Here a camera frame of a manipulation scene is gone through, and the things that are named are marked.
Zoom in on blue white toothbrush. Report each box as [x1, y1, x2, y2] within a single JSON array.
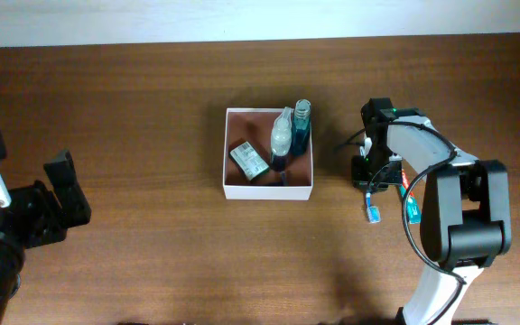
[[365, 192, 381, 224]]

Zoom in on clear purple soap pump bottle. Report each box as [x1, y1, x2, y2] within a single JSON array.
[[271, 107, 293, 172]]

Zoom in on green red toothpaste tube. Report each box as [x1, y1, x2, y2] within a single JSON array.
[[399, 170, 422, 224]]

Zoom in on blue mouthwash bottle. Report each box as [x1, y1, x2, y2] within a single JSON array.
[[291, 99, 311, 156]]

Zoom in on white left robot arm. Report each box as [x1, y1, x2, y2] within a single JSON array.
[[0, 150, 91, 322]]

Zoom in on white cardboard box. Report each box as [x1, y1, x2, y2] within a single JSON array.
[[222, 107, 314, 200]]

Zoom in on green white soap box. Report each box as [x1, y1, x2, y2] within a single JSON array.
[[229, 142, 269, 181]]

